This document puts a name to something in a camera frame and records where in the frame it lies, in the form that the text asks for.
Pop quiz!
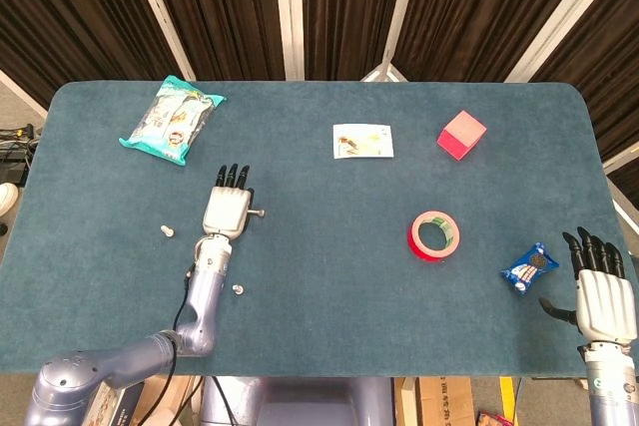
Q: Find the cable bundle with yellow plugs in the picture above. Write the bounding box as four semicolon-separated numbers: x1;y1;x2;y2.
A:
0;124;41;148

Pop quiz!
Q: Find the plain cardboard box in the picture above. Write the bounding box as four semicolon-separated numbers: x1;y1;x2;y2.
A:
132;375;196;426

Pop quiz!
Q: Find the dark brown curtain panel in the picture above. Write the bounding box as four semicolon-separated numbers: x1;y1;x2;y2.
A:
528;0;639;193
301;0;411;82
0;0;184;108
393;0;600;83
142;0;287;82

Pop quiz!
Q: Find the blue felt table cover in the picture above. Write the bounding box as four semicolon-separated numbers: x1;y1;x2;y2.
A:
0;80;623;378

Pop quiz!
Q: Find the white picture card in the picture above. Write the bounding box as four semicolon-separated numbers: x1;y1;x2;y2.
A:
332;123;395;161

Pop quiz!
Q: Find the white frame post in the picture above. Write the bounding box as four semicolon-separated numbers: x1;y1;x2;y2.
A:
272;0;306;82
358;0;424;83
503;0;620;84
123;0;197;82

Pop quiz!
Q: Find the black power box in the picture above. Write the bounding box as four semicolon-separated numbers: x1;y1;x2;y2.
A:
0;146;31;186

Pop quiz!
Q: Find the red tape roll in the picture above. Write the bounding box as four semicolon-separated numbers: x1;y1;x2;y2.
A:
407;211;461;263

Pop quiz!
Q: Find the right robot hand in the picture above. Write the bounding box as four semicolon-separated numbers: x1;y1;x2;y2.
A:
538;225;639;347

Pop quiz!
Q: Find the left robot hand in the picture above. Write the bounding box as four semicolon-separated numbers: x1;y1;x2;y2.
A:
201;163;257;240

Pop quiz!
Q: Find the white shoe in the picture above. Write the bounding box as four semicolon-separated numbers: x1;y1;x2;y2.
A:
0;183;20;219

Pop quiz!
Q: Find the pink foam cube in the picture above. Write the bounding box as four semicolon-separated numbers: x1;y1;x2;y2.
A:
436;110;488;162

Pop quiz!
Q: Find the black base cable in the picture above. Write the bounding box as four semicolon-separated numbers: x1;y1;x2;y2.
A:
212;376;236;426
184;375;206;415

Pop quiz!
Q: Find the lavender robot base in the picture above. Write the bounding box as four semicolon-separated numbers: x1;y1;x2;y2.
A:
199;375;395;426

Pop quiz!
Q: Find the printed cardboard box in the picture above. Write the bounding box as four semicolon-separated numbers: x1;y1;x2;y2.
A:
393;376;475;426

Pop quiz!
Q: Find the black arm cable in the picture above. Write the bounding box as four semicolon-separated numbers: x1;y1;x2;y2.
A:
134;263;197;426

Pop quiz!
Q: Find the white frame bar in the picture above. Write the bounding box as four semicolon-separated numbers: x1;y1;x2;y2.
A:
609;181;639;242
601;143;639;173
0;68;49;121

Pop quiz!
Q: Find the blue white printed box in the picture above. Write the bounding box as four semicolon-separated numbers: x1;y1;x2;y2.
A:
82;380;146;426

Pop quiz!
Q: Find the blue cookie packet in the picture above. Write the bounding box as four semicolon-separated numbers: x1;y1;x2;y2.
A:
500;242;560;296

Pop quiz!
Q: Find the teal snack bag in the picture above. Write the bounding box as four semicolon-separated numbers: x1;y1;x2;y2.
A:
118;75;228;167

